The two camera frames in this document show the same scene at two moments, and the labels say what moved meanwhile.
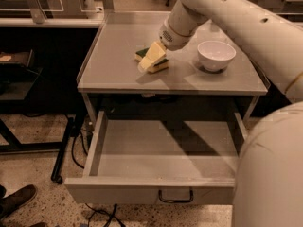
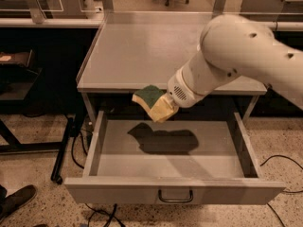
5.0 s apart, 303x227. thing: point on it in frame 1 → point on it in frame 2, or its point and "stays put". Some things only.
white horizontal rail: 79,23 stays put
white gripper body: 172,39 → 178,90
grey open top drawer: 130,161 stays put
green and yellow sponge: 155,67 → 147,96
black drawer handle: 176,200 stays put
